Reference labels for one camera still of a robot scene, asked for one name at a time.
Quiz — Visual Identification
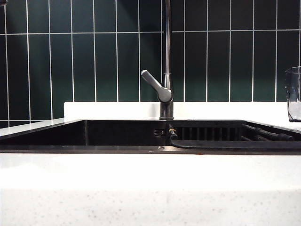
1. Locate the dark metal kitchen faucet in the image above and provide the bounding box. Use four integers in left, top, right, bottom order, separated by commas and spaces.
140, 0, 174, 121

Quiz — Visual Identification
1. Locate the clear glass mug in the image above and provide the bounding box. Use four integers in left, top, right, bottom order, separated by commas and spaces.
283, 66, 301, 123

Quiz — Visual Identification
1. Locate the black sink basin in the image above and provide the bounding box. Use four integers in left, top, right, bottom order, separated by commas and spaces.
0, 119, 301, 155

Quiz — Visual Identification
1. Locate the small black yellow sink fitting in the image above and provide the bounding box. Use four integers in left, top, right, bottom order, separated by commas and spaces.
167, 123, 178, 140

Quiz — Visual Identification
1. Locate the black slatted sink rack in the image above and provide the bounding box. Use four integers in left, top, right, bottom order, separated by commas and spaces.
170, 123, 301, 149

